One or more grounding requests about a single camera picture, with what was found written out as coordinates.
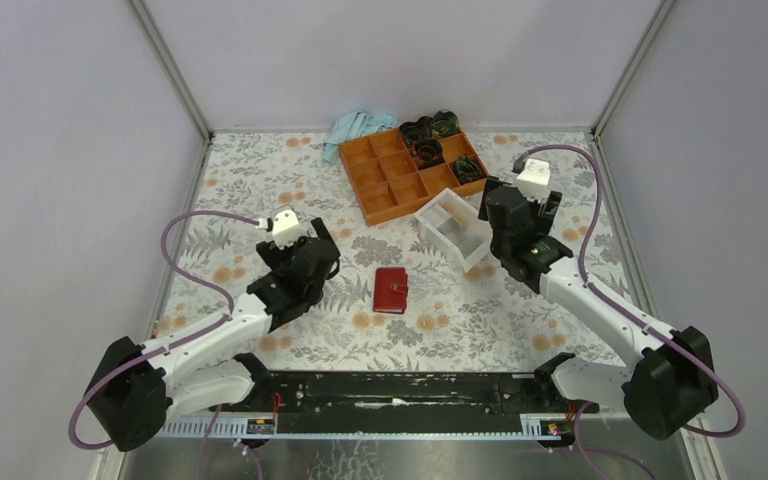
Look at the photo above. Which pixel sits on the orange wooden compartment tray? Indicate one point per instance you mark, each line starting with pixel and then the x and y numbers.
pixel 395 172

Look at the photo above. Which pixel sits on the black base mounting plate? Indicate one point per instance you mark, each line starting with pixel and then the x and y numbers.
pixel 459 403

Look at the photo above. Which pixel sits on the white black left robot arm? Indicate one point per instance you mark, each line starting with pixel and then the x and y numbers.
pixel 138 387

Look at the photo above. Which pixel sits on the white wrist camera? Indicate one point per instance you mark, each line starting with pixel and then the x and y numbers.
pixel 286 227
pixel 533 177

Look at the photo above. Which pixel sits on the rolled tie orange pattern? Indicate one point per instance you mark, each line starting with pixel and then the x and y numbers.
pixel 427 153

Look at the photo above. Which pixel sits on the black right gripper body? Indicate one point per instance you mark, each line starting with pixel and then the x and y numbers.
pixel 543 222

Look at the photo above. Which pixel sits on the white card box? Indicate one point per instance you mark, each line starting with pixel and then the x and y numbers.
pixel 451 225

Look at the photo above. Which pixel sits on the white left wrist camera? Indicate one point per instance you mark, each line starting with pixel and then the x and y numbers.
pixel 286 227

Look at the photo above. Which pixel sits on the rolled tie yellow green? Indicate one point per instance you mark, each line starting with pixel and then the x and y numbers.
pixel 444 124

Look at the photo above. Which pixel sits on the floral patterned table mat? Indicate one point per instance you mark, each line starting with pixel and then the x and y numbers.
pixel 481 320

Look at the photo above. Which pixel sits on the red leather card holder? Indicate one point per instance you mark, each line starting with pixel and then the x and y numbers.
pixel 391 290

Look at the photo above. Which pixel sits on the rolled tie green pattern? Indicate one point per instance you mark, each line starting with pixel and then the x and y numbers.
pixel 467 169

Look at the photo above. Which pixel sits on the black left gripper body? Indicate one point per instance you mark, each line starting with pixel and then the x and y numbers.
pixel 281 259

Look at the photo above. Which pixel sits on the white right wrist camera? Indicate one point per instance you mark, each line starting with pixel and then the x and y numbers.
pixel 533 177

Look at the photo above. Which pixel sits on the rolled tie dark striped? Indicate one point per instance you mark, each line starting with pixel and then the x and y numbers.
pixel 415 131

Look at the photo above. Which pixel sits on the light blue cloth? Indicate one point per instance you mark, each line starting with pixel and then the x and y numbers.
pixel 352 126

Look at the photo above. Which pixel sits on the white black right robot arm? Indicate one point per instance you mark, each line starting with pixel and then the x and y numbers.
pixel 664 379

